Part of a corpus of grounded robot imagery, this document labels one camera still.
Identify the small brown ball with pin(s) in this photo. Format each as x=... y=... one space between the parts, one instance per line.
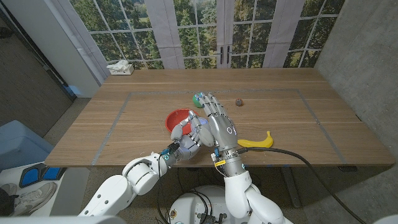
x=239 y=102

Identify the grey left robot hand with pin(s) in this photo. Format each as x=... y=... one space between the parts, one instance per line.
x=186 y=146

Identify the grey sneaker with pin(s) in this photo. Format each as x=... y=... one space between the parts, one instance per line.
x=9 y=188
x=34 y=197

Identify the yellow toy banana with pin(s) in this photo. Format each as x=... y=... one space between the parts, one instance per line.
x=256 y=143

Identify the grey table leg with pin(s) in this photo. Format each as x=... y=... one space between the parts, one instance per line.
x=289 y=183

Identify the blue plastic bin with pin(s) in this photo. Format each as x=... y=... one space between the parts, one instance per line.
x=21 y=146

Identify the blue and black foot pedal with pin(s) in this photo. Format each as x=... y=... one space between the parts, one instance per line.
x=31 y=175

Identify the green toy apple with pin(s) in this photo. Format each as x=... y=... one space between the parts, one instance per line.
x=195 y=101

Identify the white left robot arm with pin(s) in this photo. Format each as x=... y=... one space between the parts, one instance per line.
x=124 y=186

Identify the red plastic bowl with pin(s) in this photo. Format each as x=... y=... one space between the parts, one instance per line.
x=175 y=118

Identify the printed window backdrop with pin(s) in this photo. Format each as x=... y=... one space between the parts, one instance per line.
x=199 y=31

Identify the white tissue box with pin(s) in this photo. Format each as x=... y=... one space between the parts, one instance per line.
x=122 y=70

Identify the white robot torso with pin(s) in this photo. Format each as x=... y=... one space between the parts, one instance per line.
x=189 y=205

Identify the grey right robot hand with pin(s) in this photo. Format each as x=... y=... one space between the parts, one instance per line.
x=225 y=133

